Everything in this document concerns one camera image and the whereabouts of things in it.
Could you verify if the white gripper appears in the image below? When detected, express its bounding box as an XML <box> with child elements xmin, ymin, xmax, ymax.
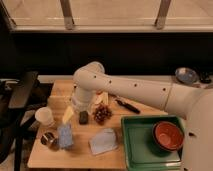
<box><xmin>62</xmin><ymin>87</ymin><xmax>95</xmax><ymax>124</ymax></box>

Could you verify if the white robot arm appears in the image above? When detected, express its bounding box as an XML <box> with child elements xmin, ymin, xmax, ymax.
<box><xmin>71</xmin><ymin>61</ymin><xmax>213</xmax><ymax>171</ymax></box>

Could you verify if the green plastic tray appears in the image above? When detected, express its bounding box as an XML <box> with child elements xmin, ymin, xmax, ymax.
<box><xmin>121</xmin><ymin>115</ymin><xmax>183</xmax><ymax>171</ymax></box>

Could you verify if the black remote control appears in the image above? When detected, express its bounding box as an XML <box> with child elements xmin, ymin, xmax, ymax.
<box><xmin>79</xmin><ymin>111</ymin><xmax>89</xmax><ymax>125</ymax></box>

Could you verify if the white paper cup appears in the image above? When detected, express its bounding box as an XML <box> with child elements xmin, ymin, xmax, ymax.
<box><xmin>35</xmin><ymin>107</ymin><xmax>54</xmax><ymax>126</ymax></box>

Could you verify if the bunch of dark grapes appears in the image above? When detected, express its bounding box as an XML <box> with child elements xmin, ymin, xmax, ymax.
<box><xmin>93</xmin><ymin>104</ymin><xmax>112</xmax><ymax>125</ymax></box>

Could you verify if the brass metal can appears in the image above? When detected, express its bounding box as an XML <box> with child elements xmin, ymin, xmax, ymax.
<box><xmin>40</xmin><ymin>132</ymin><xmax>59</xmax><ymax>151</ymax></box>

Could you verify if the yellow banana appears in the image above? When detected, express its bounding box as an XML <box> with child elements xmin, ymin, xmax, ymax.
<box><xmin>95</xmin><ymin>92</ymin><xmax>109</xmax><ymax>105</ymax></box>

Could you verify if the grey folded cloth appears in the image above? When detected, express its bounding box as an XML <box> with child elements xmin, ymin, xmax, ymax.
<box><xmin>89</xmin><ymin>128</ymin><xmax>118</xmax><ymax>155</ymax></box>

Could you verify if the black office chair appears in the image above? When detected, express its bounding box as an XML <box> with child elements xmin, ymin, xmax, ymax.
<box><xmin>0</xmin><ymin>71</ymin><xmax>49</xmax><ymax>171</ymax></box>

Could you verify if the orange bowl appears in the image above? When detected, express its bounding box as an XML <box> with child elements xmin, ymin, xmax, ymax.
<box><xmin>152</xmin><ymin>121</ymin><xmax>184</xmax><ymax>152</ymax></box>

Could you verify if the grey plate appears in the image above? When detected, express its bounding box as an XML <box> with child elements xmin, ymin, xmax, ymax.
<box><xmin>175</xmin><ymin>67</ymin><xmax>198</xmax><ymax>85</ymax></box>

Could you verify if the small black object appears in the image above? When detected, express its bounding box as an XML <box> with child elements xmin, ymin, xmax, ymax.
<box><xmin>199</xmin><ymin>72</ymin><xmax>212</xmax><ymax>84</ymax></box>

